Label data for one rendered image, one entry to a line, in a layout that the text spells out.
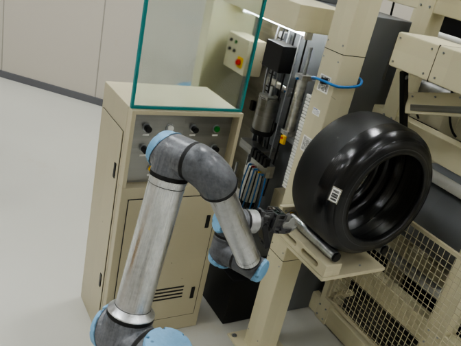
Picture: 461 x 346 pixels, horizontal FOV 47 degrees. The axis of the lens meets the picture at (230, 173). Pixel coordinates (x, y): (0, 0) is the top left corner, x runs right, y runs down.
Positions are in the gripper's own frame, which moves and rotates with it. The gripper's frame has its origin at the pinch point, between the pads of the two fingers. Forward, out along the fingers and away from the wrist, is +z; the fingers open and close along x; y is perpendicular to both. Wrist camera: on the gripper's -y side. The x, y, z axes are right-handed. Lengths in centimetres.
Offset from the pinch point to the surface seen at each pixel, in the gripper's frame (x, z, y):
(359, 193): 16, 48, 10
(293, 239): 17.3, 20.1, -16.3
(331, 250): -6.6, 18.8, -6.9
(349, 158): -7.7, 6.1, 34.7
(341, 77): 27, 21, 58
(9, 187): 233, -56, -109
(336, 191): -10.4, 3.6, 22.0
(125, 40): 408, 71, -14
